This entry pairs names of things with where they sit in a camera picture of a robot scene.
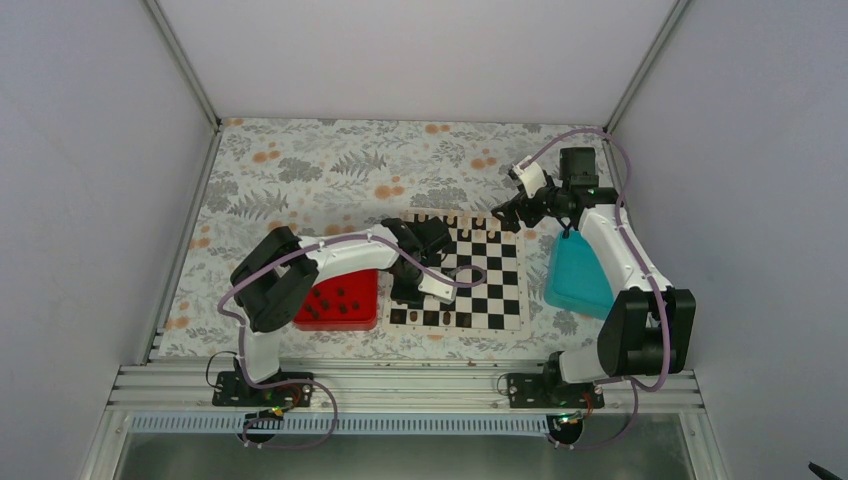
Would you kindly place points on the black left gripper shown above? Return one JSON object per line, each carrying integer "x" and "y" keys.
{"x": 399, "y": 294}

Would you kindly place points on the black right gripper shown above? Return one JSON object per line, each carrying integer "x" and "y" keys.
{"x": 509, "y": 208}

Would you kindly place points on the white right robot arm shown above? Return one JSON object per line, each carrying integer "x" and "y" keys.
{"x": 648, "y": 328}

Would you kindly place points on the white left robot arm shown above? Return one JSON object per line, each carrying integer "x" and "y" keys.
{"x": 272, "y": 283}

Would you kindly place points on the light wooden chess pieces row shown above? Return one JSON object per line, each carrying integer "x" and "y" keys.
{"x": 466, "y": 226}

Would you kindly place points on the black and white chessboard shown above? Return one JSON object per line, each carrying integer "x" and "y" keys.
{"x": 497, "y": 307}

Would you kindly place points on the teal plastic tray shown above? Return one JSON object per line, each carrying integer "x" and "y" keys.
{"x": 575, "y": 279}

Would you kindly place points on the red plastic tray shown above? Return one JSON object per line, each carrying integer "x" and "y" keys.
{"x": 342, "y": 303}

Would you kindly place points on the floral patterned table mat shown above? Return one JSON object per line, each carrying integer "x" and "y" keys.
{"x": 321, "y": 177}

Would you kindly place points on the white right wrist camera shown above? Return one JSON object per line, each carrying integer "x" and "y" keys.
{"x": 530, "y": 175}

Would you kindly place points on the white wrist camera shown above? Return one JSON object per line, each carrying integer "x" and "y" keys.
{"x": 437, "y": 285}
{"x": 530, "y": 175}

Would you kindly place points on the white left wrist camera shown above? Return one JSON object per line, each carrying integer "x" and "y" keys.
{"x": 437, "y": 285}

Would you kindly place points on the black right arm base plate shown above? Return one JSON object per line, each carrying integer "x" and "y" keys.
{"x": 534, "y": 391}

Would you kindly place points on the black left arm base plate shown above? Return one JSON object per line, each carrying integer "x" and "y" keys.
{"x": 232, "y": 390}

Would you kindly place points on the aluminium mounting rail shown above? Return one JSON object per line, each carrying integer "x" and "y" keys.
{"x": 372, "y": 398}

